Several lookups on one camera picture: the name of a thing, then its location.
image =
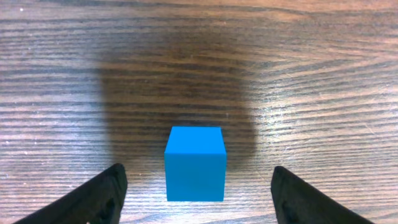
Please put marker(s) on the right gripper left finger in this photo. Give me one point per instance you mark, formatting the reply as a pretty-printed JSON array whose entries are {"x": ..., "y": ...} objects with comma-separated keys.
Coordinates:
[{"x": 93, "y": 199}]

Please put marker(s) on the blue cube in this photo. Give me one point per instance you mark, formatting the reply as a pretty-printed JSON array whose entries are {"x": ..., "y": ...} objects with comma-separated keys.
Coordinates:
[{"x": 195, "y": 168}]

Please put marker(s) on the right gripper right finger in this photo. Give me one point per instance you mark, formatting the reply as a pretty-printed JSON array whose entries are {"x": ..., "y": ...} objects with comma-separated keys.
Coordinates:
[{"x": 298, "y": 199}]

